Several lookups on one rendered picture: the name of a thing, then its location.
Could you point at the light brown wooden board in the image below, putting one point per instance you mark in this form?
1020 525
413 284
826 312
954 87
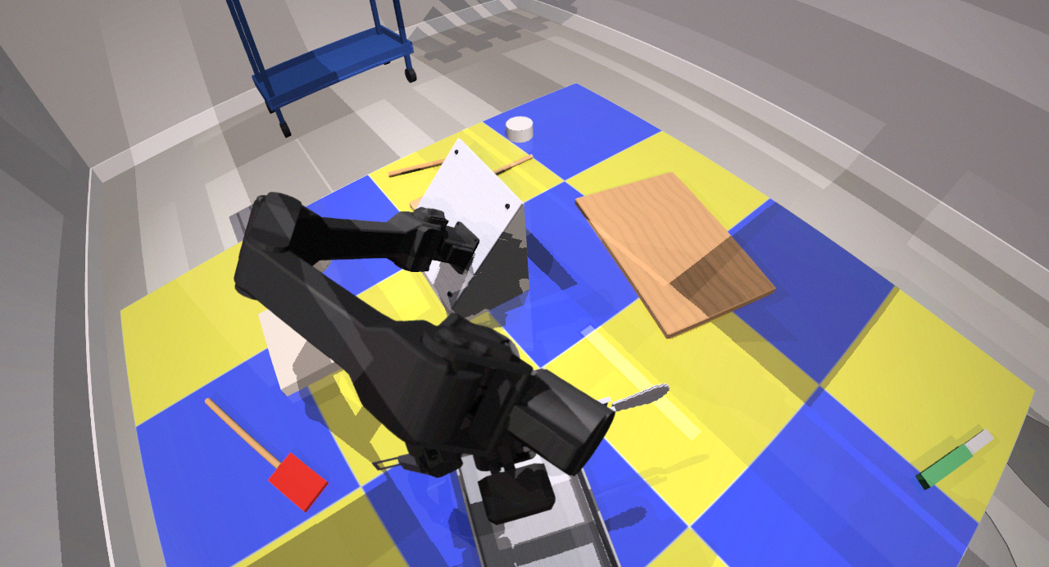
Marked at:
682 263

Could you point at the grey metal roasting tin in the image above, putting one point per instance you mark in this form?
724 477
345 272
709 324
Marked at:
571 534

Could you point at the white short cylinder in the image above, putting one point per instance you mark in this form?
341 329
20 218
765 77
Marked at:
519 129

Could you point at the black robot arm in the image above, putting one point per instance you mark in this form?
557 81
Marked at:
416 378

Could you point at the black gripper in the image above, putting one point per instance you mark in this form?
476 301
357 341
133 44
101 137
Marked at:
514 493

